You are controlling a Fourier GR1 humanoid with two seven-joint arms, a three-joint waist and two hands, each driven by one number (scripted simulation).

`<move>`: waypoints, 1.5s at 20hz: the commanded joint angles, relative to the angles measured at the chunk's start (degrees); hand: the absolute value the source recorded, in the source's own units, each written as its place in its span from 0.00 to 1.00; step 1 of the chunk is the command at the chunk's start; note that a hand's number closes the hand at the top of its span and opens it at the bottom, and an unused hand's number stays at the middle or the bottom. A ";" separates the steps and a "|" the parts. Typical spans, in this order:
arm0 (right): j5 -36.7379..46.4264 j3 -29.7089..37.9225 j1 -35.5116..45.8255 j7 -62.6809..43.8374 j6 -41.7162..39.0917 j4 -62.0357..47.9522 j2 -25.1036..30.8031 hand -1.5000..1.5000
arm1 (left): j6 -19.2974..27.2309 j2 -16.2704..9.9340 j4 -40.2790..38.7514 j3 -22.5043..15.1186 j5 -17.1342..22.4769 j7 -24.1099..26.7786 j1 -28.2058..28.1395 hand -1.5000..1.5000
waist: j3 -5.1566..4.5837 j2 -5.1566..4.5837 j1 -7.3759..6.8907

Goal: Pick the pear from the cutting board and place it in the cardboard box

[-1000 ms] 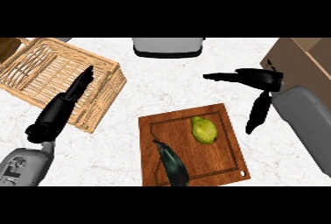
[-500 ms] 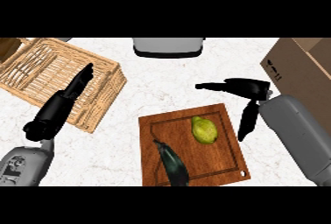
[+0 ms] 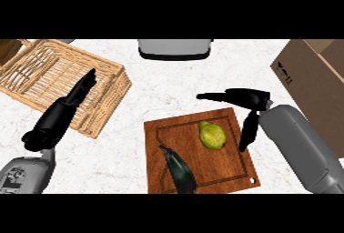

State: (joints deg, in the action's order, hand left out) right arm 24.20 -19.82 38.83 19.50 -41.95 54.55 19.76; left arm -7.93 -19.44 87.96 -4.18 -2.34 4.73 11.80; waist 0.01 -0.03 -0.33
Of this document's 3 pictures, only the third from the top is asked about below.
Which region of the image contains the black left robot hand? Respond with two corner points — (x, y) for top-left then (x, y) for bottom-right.
(21, 67), (98, 153)

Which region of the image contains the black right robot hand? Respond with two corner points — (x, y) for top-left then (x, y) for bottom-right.
(195, 87), (274, 153)

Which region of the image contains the green pear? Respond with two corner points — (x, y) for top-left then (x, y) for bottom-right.
(198, 120), (228, 151)

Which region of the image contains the brown cardboard box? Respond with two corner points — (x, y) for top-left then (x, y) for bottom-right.
(269, 39), (344, 158)

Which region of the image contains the brown wooden cutting board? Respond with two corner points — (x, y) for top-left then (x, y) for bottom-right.
(142, 106), (262, 195)

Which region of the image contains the wicker basket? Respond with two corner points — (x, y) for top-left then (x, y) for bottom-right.
(0, 39), (133, 140)

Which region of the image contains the grey appliance with black base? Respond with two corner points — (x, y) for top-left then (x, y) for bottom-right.
(136, 39), (216, 61)

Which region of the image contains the brown wooden object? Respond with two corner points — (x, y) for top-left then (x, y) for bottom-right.
(0, 39), (24, 66)

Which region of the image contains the dark eggplant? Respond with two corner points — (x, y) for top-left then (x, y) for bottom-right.
(158, 145), (200, 195)

